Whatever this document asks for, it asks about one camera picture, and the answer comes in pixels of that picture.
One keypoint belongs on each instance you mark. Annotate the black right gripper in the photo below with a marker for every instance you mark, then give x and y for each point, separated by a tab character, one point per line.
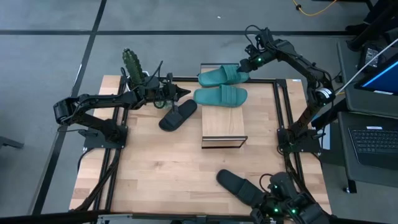
261	54

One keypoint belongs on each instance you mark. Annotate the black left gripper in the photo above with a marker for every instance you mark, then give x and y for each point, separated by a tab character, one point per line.
149	93

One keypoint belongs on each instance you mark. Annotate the green rubber slide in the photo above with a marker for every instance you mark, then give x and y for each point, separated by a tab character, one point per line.
222	76
220	96

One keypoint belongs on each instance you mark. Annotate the black rubber slide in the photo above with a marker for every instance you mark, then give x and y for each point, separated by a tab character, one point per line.
231	183
183	115

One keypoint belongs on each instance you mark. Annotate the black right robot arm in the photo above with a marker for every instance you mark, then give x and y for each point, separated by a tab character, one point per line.
298	60

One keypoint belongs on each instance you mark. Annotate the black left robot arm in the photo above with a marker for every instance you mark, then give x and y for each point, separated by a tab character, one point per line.
102	99

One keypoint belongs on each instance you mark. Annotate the round light green succulent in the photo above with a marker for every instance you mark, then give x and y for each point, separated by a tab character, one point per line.
166	104

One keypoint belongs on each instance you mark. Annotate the white hexagonal plant pot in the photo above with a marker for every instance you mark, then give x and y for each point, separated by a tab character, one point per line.
146	73

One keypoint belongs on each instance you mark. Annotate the tall green cactus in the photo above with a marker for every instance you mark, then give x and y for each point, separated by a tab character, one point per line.
132	65

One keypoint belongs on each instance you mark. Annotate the white paper sheet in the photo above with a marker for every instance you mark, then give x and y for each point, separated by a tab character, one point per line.
325	144

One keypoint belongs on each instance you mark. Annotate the person's shoe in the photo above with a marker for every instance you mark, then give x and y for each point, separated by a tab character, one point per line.
356	28

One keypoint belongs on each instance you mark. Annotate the thin white rod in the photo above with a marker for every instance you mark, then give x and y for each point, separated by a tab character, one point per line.
370	63

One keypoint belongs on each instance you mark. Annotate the black power adapter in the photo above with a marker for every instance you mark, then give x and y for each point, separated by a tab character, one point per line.
371	57

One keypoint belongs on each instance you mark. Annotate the black slanted stand leg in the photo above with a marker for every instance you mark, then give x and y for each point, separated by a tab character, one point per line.
373	32

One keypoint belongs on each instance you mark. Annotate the monitor with blue screen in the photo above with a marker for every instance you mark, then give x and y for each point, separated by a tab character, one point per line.
385	77

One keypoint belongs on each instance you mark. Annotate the person's leg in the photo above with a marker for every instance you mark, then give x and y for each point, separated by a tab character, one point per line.
376	11

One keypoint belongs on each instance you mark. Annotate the black laptop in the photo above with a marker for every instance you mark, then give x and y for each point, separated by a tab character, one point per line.
376	143

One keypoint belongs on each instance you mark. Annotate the grey furniture foot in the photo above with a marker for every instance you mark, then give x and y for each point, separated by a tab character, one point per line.
9	142

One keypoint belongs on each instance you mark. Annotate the black rig crossbeam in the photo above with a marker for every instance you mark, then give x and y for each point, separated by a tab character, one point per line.
46	219

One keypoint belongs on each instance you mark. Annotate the black aluminium table frame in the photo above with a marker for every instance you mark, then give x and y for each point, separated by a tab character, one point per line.
273	81

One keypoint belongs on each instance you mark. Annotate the wooden shelf with black frame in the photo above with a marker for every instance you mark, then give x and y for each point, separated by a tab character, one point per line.
222	124

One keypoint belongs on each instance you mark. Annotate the silver metal bracket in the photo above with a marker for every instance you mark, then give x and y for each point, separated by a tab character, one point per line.
115	218

